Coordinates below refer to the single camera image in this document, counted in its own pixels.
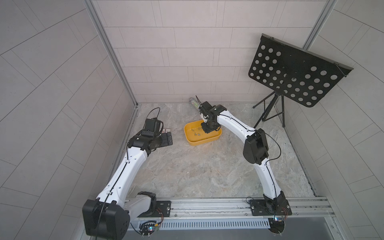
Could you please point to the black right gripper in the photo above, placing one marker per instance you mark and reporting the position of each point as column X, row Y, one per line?
column 206, row 129

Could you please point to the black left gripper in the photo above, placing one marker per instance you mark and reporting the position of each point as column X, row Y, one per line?
column 164, row 141

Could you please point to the yellow plastic storage box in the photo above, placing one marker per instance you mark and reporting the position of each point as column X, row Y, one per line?
column 190, row 130

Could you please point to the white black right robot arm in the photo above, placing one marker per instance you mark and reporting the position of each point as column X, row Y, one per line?
column 255, row 149

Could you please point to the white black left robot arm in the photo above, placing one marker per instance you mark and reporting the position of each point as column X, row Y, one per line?
column 109, row 215

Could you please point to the rhinestone silver microphone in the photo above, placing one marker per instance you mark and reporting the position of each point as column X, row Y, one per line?
column 195, row 103

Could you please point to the left green circuit board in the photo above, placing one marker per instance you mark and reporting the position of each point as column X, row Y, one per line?
column 148, row 228

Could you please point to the green circuit board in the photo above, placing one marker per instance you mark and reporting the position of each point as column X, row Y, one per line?
column 277, row 226
column 148, row 228

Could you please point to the black perforated music stand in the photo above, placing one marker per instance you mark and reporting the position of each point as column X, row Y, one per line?
column 292, row 73

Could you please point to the right green circuit board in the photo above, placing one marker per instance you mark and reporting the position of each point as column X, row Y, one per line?
column 277, row 226

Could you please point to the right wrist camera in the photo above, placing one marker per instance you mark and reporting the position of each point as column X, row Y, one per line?
column 204, row 109

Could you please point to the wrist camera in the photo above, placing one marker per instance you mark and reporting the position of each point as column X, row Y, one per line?
column 152, row 128
column 204, row 109

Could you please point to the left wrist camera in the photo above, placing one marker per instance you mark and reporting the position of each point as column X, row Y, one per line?
column 152, row 128

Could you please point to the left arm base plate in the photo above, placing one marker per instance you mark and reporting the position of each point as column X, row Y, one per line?
column 160, row 208

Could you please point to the aluminium rail frame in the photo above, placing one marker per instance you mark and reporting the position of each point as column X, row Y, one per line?
column 312, row 218

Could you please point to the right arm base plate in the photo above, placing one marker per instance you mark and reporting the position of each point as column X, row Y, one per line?
column 261, row 207

